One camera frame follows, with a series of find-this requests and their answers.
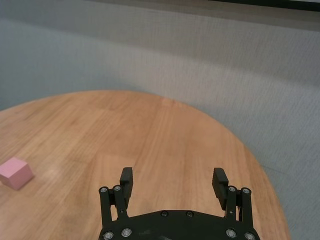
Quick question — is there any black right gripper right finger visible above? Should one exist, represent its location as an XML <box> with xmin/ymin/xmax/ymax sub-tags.
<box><xmin>211</xmin><ymin>167</ymin><xmax>252</xmax><ymax>223</ymax></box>

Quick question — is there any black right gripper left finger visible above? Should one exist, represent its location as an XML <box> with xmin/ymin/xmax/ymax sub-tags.
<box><xmin>98</xmin><ymin>166</ymin><xmax>134</xmax><ymax>225</ymax></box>

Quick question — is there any pink cube block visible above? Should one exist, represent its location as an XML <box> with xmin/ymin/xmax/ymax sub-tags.
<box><xmin>0</xmin><ymin>157</ymin><xmax>35</xmax><ymax>191</ymax></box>

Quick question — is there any black wall rail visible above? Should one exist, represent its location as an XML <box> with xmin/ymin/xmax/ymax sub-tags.
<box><xmin>207</xmin><ymin>0</ymin><xmax>320</xmax><ymax>13</ymax></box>

